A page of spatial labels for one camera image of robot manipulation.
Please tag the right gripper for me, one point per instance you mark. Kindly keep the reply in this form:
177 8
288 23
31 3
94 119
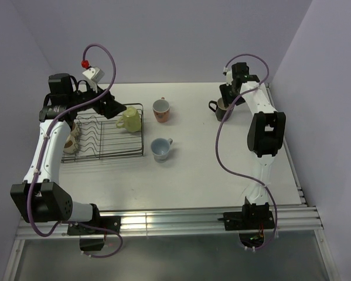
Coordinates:
224 89

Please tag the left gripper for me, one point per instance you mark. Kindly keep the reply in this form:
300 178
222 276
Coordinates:
109 110

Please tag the black mug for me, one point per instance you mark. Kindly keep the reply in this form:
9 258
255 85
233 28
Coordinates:
219 109

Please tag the pale yellow mug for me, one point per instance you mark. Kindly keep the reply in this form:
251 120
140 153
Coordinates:
130 120

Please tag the cream and brown tumbler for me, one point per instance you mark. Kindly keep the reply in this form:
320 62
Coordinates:
75 131

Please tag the pink patterned mug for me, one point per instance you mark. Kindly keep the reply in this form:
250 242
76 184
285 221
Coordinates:
161 110

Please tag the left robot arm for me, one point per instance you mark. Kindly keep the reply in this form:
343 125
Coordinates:
39 198

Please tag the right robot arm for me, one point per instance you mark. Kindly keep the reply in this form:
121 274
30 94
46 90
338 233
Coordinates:
266 133

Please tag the light blue mug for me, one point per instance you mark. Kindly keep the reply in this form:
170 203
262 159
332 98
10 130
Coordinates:
160 148

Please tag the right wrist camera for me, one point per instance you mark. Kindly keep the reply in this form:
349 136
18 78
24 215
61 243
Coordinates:
228 75

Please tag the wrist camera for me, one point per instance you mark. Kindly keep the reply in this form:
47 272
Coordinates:
228 75
92 74

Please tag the wire dish rack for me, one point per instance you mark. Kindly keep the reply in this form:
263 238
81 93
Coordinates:
99 138

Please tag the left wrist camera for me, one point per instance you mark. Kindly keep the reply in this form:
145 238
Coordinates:
92 74

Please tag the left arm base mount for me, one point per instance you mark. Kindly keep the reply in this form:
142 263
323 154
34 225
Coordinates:
99 228

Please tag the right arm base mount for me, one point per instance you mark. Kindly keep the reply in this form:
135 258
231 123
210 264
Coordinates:
236 221

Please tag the aluminium mounting rail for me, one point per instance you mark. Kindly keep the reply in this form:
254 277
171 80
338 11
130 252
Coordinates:
200 221

